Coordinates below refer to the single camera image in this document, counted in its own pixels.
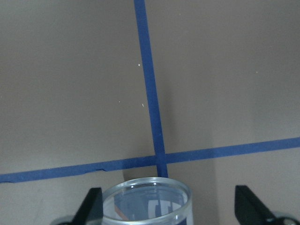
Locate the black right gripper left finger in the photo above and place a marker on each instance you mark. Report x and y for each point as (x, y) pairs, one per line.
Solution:
(91, 210)

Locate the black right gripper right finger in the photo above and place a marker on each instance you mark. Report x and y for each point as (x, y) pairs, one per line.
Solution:
(249, 209)

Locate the white Wilson tennis ball can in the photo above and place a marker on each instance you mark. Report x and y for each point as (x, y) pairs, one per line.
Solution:
(148, 201)

